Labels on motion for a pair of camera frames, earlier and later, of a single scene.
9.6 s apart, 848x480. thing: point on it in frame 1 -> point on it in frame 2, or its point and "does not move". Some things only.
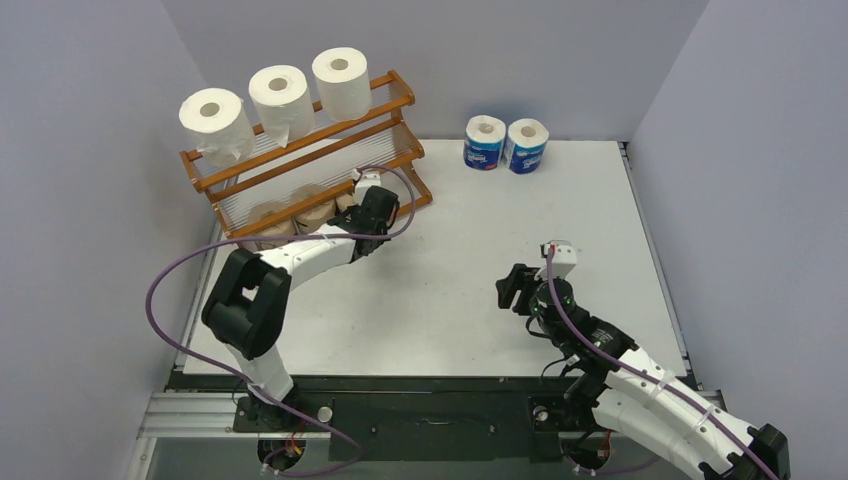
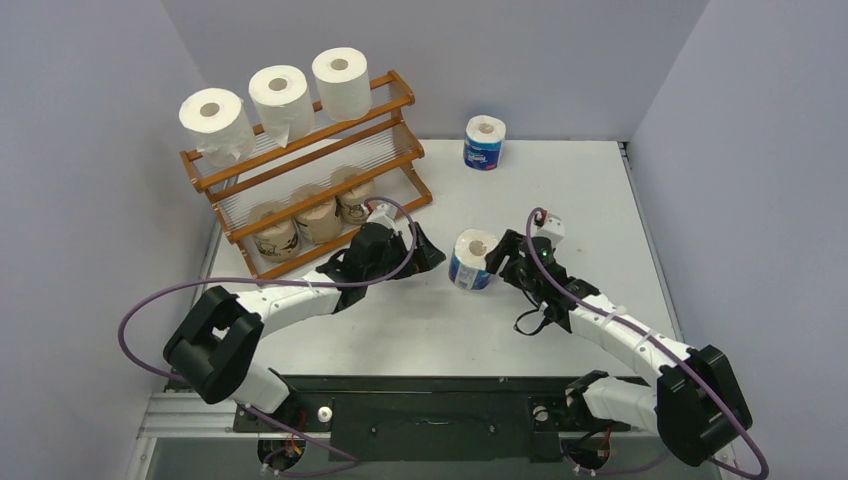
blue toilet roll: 526,145 -> 467,264
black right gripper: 519,289 -> 513,251
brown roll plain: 311,219 does not move
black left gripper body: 352,210 -> 395,253
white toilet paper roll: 283,96 does not move
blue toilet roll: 484,137 does not move
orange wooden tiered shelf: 277,183 does not move
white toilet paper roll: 343,79 does not move
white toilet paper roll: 218,118 does not move
